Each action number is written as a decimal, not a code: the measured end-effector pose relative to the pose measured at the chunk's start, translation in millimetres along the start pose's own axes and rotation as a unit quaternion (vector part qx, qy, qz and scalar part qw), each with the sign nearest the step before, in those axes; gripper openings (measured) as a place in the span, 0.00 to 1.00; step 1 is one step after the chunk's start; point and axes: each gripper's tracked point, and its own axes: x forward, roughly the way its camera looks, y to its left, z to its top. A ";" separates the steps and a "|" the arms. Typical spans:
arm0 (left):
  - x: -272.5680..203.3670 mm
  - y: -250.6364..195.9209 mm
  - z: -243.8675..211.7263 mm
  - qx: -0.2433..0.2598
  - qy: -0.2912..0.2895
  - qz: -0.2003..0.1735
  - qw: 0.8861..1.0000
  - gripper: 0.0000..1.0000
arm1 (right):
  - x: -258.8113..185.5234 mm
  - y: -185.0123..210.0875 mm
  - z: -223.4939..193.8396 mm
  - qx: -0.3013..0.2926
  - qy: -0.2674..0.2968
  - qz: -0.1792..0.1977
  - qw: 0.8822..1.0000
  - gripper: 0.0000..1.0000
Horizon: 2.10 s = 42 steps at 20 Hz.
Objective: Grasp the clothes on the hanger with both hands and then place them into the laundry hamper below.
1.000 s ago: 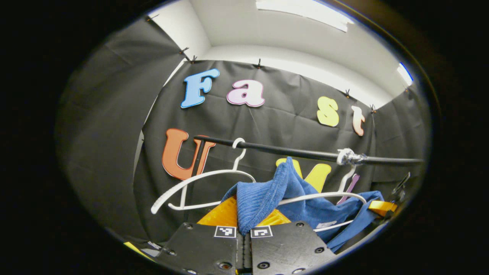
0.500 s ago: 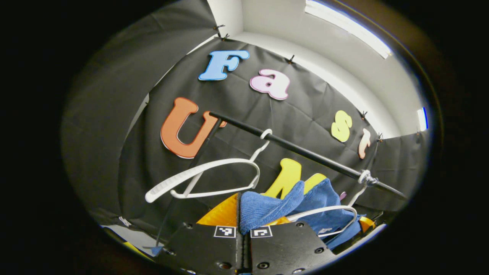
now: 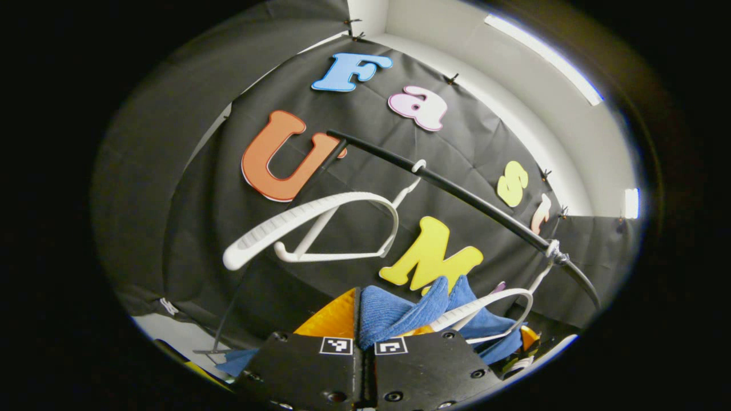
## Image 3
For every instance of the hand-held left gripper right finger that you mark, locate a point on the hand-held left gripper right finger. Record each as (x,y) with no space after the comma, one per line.
(428,368)

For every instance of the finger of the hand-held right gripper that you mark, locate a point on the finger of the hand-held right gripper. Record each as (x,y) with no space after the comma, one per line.
(531,338)

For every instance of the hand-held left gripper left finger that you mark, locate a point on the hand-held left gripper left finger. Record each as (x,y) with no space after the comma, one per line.
(302,371)

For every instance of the white hanger with shirt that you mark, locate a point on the white hanger with shirt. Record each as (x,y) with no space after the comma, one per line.
(485,301)

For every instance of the blue shirt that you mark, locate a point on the blue shirt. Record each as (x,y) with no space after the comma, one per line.
(388,311)

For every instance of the empty white plastic hanger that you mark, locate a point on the empty white plastic hanger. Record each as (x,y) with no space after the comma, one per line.
(297,214)

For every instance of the black clothes rack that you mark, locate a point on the black clothes rack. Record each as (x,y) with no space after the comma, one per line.
(457,191)

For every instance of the white cloth clip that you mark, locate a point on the white cloth clip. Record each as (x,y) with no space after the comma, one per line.
(169,306)

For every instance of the small ceiling light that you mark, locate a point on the small ceiling light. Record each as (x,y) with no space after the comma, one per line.
(631,204)

